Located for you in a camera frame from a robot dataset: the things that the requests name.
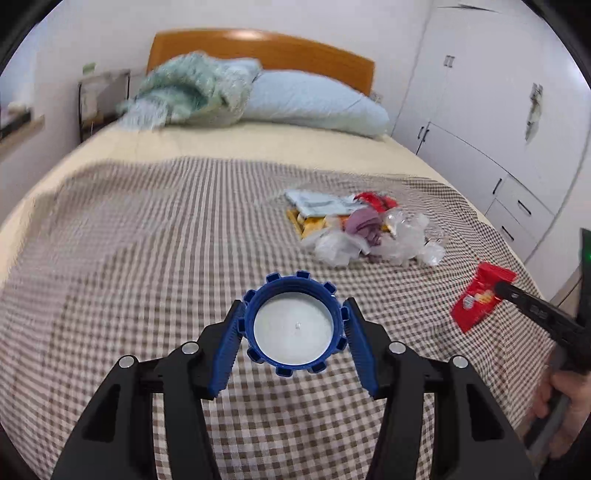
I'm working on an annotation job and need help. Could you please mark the red snack wrapper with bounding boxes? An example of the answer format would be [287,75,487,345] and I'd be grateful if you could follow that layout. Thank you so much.
[451,262,517,333]

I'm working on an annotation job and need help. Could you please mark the blue bottle cap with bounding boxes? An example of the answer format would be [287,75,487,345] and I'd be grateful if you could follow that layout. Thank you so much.
[238,270,348,378]

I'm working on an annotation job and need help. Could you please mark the person's right hand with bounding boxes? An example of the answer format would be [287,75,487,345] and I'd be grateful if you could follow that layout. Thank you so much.
[533,368,591,460]

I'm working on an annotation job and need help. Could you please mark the white crumpled plastic bag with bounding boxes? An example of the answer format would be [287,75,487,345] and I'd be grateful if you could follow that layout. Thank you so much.
[301,228,370,268]

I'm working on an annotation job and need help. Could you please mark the purple crumpled cloth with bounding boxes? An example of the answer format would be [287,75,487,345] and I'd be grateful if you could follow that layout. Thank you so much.
[345,207,383,246]

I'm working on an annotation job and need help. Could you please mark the red crumpled wrapper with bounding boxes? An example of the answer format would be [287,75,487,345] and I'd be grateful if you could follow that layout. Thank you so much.
[355,191,399,213]

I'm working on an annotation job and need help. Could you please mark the yellow snack packet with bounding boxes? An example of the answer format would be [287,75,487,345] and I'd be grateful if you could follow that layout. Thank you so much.
[287,208,349,239]

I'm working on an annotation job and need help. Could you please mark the brown checkered blanket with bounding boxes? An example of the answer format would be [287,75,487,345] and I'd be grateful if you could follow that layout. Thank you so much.
[0,156,558,480]

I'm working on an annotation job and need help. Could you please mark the white paper packet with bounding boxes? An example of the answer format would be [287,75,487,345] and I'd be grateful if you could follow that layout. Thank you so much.
[286,190,365,218]

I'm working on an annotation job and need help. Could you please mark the white wardrobe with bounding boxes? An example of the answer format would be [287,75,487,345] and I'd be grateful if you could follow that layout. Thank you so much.
[389,0,591,301]

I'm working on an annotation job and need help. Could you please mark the light blue pillow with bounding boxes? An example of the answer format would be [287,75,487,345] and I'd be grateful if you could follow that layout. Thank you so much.
[242,70,390,138]

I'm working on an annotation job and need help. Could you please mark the wooden headboard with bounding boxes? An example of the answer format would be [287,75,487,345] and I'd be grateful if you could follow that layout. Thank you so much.
[146,29,375,95]

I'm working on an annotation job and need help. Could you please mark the green patterned quilt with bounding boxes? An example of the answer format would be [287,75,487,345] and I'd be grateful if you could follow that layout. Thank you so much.
[118,52,263,130]

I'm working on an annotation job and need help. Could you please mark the black frame nightstand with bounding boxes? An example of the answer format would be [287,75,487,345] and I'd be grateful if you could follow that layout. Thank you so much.
[78,69,131,143]

